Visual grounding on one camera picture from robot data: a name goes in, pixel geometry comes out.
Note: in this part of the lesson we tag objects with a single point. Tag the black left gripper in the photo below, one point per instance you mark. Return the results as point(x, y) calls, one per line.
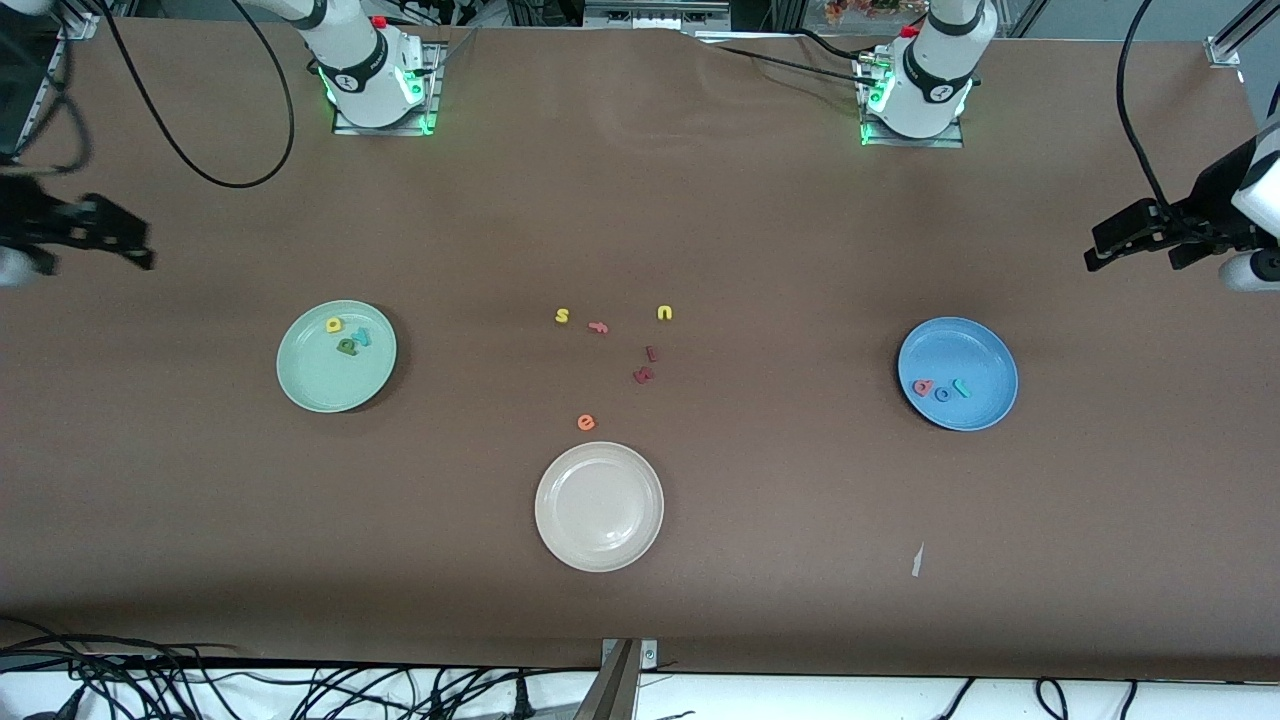
point(1207, 206)

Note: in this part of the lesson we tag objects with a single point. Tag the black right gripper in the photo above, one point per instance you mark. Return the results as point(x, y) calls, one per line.
point(28, 218)

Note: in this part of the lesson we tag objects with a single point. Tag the teal foam letter j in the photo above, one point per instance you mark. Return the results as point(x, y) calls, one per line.
point(961, 388)

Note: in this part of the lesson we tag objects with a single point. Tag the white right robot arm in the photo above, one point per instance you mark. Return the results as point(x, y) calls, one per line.
point(365, 70)

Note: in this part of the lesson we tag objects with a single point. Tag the blue round plate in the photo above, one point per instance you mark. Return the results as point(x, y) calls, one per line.
point(965, 350)

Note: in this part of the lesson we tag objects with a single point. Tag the green round plate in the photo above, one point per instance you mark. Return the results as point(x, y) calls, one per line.
point(320, 385)

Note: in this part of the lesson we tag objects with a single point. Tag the orange artificial flowers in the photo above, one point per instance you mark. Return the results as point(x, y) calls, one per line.
point(860, 8)

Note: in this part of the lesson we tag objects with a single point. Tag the white tape scrap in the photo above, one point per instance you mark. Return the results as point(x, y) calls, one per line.
point(917, 562)

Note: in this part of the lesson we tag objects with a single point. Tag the brown table cover sheet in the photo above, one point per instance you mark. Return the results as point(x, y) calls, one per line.
point(640, 200)

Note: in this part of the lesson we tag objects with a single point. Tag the grey metal equipment box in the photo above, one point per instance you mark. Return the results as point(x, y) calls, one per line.
point(655, 12)

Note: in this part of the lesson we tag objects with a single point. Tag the beige round plate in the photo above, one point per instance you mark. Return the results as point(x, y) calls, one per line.
point(599, 506)

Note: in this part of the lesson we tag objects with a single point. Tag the aluminium frame profile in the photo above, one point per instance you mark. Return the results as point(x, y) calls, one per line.
point(78, 20)
point(1222, 52)

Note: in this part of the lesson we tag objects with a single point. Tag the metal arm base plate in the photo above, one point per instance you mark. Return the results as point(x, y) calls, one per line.
point(350, 128)
point(915, 143)

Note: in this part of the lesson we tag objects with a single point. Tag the small metal bracket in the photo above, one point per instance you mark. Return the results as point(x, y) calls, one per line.
point(649, 655)

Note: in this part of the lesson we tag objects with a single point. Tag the grey metal post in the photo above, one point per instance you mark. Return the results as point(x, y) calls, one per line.
point(612, 690)

